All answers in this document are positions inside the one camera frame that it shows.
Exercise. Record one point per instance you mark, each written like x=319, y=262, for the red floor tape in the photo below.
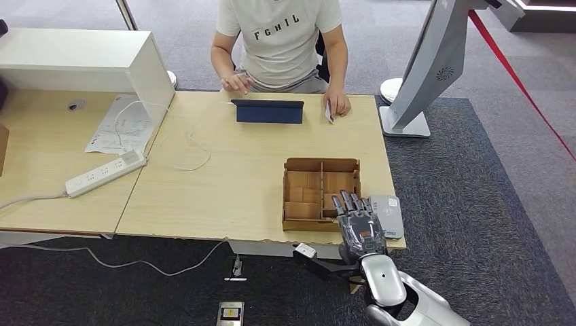
x=509, y=69

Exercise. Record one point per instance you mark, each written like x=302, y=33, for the grey card reader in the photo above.
x=390, y=220

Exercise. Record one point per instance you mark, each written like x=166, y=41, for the black platform with white edge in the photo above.
x=550, y=22

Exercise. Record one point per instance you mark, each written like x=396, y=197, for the metal pole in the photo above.
x=127, y=14

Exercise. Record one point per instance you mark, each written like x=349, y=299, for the person's left forearm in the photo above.
x=338, y=63

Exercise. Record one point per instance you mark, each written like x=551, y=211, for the white round stand base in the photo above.
x=389, y=90
x=172, y=79

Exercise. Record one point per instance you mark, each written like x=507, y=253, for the grey kiosk stand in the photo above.
x=433, y=63

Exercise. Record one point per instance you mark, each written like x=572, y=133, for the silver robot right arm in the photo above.
x=387, y=288

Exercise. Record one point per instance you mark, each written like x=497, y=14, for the person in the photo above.
x=279, y=45

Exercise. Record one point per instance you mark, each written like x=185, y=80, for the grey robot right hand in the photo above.
x=362, y=234

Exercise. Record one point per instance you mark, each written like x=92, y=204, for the brown cardboard box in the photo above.
x=2, y=148

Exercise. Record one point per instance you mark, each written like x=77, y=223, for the black chair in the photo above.
x=321, y=58

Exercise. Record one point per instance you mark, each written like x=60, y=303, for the grey desk grommet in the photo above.
x=75, y=105

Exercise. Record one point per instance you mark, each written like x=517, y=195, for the white floor plug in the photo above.
x=236, y=269

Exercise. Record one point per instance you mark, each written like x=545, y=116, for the light wood desk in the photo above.
x=40, y=148
x=234, y=189

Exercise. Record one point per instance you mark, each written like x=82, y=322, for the printed paper sheet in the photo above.
x=131, y=130

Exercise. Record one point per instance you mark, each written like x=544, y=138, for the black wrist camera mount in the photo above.
x=324, y=265

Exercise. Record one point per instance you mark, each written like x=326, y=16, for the dark blue tablet case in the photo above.
x=270, y=114

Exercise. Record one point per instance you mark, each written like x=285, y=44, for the person's left hand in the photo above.
x=339, y=101

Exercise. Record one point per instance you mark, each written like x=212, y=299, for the wooden compartment box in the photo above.
x=310, y=224

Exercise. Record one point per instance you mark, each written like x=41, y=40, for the small black object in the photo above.
x=2, y=28

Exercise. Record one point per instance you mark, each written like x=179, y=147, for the white power strip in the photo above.
x=104, y=173

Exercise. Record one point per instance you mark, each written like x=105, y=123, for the silver floor socket box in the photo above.
x=230, y=314

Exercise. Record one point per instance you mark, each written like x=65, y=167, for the white counter shelf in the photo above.
x=72, y=54

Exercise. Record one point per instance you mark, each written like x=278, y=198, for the person's right forearm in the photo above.
x=222, y=58

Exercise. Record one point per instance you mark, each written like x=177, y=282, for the white ID card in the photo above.
x=329, y=113

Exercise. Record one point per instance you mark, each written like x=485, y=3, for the person's right hand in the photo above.
x=237, y=82

